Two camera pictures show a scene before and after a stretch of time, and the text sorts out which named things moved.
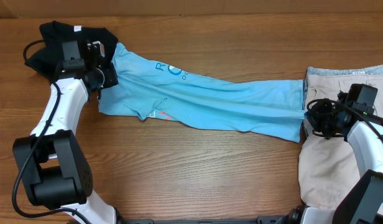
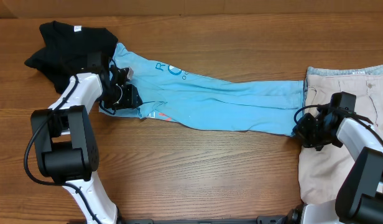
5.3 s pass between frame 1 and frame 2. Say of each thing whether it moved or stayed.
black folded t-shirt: stayed
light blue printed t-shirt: stayed
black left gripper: moved
